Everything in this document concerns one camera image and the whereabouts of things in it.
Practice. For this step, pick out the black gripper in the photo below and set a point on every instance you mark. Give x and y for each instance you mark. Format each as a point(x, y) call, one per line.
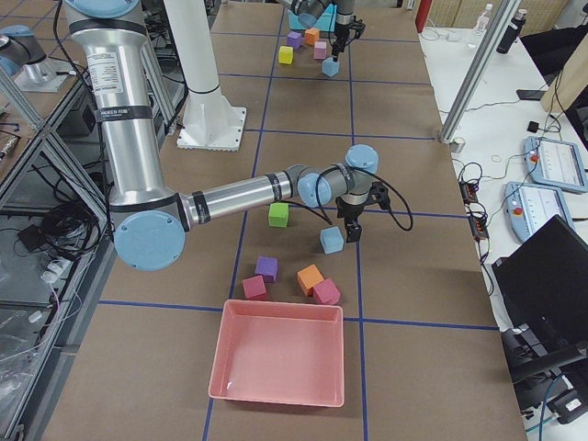
point(350, 213)
point(341, 28)

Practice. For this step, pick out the light blue block arm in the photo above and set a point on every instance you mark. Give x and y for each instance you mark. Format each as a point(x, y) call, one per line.
point(330, 67)
point(332, 240)

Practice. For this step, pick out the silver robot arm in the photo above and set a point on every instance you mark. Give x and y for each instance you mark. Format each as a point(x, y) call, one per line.
point(150, 219)
point(310, 10)

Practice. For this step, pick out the light pink foam block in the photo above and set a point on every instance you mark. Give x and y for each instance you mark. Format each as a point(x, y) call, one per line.
point(320, 50)

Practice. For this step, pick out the orange foam block left side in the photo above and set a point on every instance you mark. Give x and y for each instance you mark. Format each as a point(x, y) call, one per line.
point(311, 36)

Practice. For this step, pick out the orange foam block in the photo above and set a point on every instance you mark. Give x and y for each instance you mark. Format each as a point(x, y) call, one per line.
point(308, 278)
point(311, 36)

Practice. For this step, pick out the light blue plastic bin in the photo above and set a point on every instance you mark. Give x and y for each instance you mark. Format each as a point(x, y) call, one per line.
point(324, 23)

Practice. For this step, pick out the purple foam block left side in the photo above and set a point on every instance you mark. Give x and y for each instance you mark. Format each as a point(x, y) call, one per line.
point(294, 40)

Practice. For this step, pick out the purple foam block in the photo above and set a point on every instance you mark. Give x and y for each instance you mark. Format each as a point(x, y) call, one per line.
point(294, 40)
point(267, 268)

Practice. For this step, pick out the yellow foam block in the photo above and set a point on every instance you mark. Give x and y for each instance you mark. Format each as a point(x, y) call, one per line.
point(285, 55)

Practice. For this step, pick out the orange foam block right side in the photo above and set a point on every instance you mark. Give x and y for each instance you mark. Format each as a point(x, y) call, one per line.
point(308, 278)

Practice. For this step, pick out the magenta foam block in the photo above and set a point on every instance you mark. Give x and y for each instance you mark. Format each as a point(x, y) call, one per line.
point(254, 288)
point(326, 293)

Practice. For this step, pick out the green foam block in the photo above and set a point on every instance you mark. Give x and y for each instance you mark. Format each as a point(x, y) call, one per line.
point(278, 215)

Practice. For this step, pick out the purple foam block right side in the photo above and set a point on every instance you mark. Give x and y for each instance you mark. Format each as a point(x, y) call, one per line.
point(267, 268)

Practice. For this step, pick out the pink plastic bin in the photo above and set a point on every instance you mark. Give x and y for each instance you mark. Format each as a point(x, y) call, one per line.
point(278, 352)

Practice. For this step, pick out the near teach pendant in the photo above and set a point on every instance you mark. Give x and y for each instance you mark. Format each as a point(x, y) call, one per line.
point(530, 206)

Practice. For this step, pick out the teach pendant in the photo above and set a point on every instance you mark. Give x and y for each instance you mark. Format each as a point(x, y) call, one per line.
point(555, 163)
point(530, 206)

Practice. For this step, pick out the black water bottle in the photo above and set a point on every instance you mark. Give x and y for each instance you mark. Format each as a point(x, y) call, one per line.
point(512, 31)

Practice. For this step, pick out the black laptop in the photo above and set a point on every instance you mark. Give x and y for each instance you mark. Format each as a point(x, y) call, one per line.
point(544, 281)

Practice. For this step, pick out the far teach pendant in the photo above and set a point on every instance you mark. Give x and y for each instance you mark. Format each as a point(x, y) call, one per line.
point(555, 163)

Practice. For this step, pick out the aluminium frame post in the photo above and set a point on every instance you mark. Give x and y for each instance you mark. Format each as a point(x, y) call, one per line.
point(487, 47)

